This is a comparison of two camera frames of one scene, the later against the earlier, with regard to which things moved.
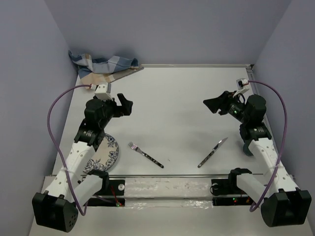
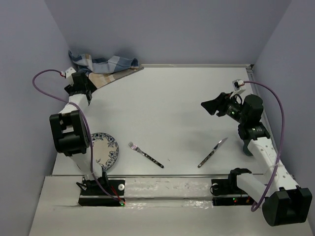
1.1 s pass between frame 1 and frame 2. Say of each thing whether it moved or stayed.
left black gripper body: moved
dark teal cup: stayed
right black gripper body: stayed
